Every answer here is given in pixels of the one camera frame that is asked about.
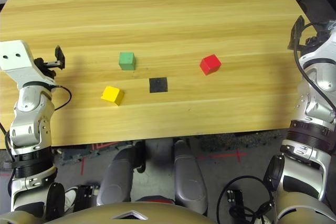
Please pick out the grey robot leg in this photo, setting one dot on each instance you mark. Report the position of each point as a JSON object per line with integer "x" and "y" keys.
{"x": 189, "y": 176}
{"x": 115, "y": 176}

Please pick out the grey right robot leg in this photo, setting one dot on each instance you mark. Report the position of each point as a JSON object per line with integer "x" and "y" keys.
{"x": 189, "y": 176}

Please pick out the olive robot torso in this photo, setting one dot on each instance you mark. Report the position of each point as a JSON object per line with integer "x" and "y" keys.
{"x": 105, "y": 214}

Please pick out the black square marker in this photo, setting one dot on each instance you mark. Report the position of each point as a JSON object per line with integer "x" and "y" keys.
{"x": 158, "y": 85}

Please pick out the grey left robot leg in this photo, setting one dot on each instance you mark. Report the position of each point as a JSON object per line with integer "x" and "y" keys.
{"x": 115, "y": 176}

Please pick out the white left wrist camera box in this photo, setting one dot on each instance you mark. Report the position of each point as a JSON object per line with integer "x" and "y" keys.
{"x": 15, "y": 58}

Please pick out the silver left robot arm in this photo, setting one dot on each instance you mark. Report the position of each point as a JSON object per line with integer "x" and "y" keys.
{"x": 31, "y": 119}

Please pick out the black floor mat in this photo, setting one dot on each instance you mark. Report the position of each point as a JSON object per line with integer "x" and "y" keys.
{"x": 320, "y": 1}

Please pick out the dark speckled floor mat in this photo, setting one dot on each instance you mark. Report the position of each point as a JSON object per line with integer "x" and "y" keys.
{"x": 236, "y": 140}

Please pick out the black mat with red lines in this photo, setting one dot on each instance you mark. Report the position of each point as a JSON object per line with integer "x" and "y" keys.
{"x": 105, "y": 145}

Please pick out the red wooden block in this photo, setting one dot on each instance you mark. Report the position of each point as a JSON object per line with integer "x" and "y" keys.
{"x": 210, "y": 64}

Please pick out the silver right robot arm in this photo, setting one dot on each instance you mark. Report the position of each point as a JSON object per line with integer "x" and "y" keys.
{"x": 312, "y": 108}

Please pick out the white shoe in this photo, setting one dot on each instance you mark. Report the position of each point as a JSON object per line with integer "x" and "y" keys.
{"x": 70, "y": 199}

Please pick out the small black floor box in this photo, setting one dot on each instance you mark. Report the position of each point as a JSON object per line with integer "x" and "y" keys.
{"x": 235, "y": 198}

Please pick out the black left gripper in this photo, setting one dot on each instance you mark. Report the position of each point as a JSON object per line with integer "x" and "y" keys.
{"x": 46, "y": 70}

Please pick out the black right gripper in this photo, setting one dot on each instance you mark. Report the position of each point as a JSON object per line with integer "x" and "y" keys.
{"x": 319, "y": 39}

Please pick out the yellow wooden block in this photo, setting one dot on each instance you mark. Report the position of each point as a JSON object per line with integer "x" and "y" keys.
{"x": 111, "y": 94}

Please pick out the green wooden block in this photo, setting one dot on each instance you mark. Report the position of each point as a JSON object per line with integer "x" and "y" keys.
{"x": 127, "y": 61}

